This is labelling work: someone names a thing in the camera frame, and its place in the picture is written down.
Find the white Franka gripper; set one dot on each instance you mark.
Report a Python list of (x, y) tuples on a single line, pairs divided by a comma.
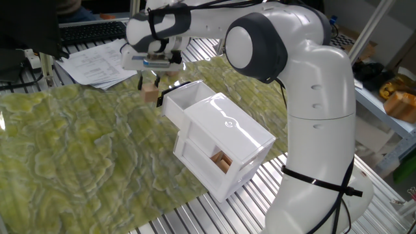
[(130, 63)]

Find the small wooden block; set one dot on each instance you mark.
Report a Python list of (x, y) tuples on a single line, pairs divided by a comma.
[(149, 94)]

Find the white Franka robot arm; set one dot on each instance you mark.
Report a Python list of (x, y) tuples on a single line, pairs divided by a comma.
[(318, 113)]

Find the white plastic drawer cabinet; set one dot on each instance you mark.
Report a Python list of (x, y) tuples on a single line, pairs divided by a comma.
[(234, 130)]

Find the stack of printed papers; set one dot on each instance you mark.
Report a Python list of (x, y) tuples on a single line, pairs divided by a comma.
[(94, 65)]

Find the black computer keyboard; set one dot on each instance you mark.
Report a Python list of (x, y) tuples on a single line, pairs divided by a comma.
[(92, 32)]

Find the small orange object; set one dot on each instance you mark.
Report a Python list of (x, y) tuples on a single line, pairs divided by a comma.
[(107, 16)]

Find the green marble pattern mat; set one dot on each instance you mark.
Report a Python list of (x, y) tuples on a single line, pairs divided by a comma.
[(81, 146)]

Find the brown wooden block pieces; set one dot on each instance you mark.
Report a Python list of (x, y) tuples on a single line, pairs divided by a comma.
[(222, 161)]

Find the white power strip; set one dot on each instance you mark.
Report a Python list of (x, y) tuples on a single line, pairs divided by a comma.
[(32, 60)]

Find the black monitor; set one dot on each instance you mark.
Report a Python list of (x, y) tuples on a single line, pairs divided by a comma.
[(26, 26)]

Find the black white checkerboard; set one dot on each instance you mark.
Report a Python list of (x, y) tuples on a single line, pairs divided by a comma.
[(343, 40)]

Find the black bag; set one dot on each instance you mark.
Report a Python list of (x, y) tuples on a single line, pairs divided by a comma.
[(372, 73)]

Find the grey metal shelf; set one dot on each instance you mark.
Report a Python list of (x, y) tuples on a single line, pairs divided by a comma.
[(390, 123)]

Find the yellow and black tool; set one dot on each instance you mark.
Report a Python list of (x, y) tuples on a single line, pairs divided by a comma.
[(395, 86)]

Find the orange brown box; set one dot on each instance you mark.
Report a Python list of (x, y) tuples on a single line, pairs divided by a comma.
[(401, 105)]

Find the green plastic crate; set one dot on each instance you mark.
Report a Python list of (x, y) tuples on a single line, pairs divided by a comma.
[(406, 169)]

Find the silver camera with blue ends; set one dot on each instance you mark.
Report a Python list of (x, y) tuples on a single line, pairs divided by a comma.
[(157, 62)]

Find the tall aluminium frame post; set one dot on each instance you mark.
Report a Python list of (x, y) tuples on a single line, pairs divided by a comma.
[(134, 7)]

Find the short aluminium post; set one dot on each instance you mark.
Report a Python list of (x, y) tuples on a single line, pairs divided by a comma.
[(47, 68)]

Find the pale slanted aluminium post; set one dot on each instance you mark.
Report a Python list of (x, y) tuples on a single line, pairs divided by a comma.
[(370, 31)]

